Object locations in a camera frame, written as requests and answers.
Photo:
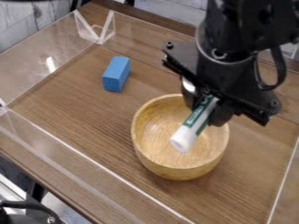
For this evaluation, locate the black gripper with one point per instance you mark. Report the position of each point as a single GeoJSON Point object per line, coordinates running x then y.
{"type": "Point", "coordinates": [228, 80]}

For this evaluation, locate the light wooden bowl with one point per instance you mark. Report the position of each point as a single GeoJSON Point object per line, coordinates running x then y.
{"type": "Point", "coordinates": [157, 122]}

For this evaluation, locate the green expo marker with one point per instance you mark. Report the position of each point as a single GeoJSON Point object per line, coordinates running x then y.
{"type": "Point", "coordinates": [186, 135]}

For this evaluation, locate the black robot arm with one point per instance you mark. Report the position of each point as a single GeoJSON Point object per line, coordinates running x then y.
{"type": "Point", "coordinates": [234, 60]}

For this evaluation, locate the blue rectangular block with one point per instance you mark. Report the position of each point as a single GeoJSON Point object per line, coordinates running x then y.
{"type": "Point", "coordinates": [117, 73]}

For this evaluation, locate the clear acrylic tray wall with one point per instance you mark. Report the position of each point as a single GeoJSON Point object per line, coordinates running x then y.
{"type": "Point", "coordinates": [68, 134]}

